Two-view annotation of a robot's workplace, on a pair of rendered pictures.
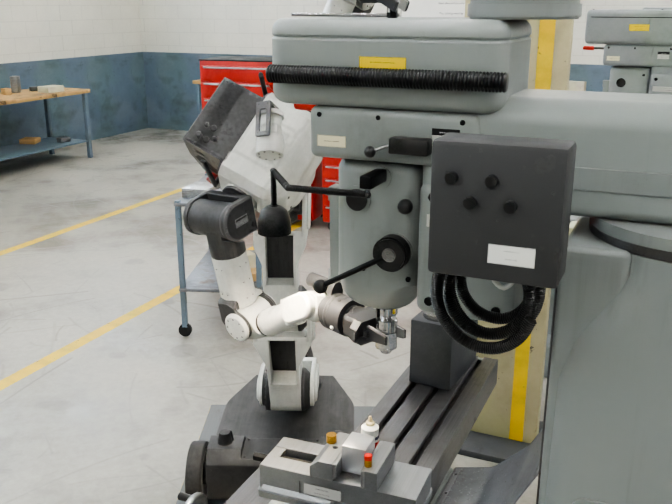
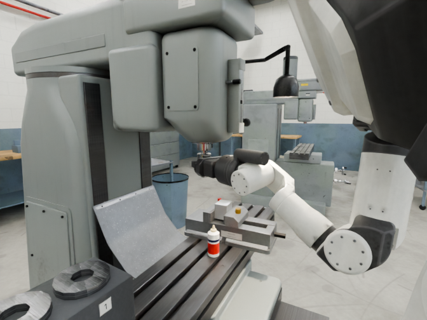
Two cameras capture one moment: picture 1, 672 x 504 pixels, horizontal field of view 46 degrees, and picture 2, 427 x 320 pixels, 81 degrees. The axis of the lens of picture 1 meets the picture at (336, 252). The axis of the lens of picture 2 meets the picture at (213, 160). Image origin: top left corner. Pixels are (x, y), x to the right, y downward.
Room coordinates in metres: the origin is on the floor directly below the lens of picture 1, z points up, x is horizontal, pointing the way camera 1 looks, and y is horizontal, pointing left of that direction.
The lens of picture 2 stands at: (2.39, -0.03, 1.39)
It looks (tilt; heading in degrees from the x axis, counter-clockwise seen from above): 10 degrees down; 183
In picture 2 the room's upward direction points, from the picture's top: straight up
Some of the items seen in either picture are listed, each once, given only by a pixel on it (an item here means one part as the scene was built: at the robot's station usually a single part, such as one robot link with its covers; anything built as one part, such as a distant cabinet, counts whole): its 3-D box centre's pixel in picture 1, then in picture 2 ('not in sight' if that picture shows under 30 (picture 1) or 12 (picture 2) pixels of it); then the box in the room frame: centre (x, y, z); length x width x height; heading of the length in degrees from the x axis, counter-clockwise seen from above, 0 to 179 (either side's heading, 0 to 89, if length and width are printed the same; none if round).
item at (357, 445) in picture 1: (358, 453); (223, 209); (1.45, -0.05, 1.02); 0.06 x 0.05 x 0.06; 158
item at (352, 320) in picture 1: (357, 321); (222, 169); (1.65, -0.05, 1.23); 0.13 x 0.12 x 0.10; 132
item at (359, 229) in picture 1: (390, 228); (203, 90); (1.58, -0.11, 1.47); 0.21 x 0.19 x 0.32; 156
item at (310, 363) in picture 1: (288, 382); not in sight; (2.45, 0.16, 0.68); 0.21 x 0.20 x 0.13; 179
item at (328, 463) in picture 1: (333, 455); (236, 216); (1.47, 0.00, 1.00); 0.12 x 0.06 x 0.04; 158
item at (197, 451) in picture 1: (198, 472); not in sight; (2.18, 0.43, 0.50); 0.20 x 0.05 x 0.20; 179
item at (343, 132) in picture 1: (410, 128); (191, 20); (1.57, -0.15, 1.68); 0.34 x 0.24 x 0.10; 66
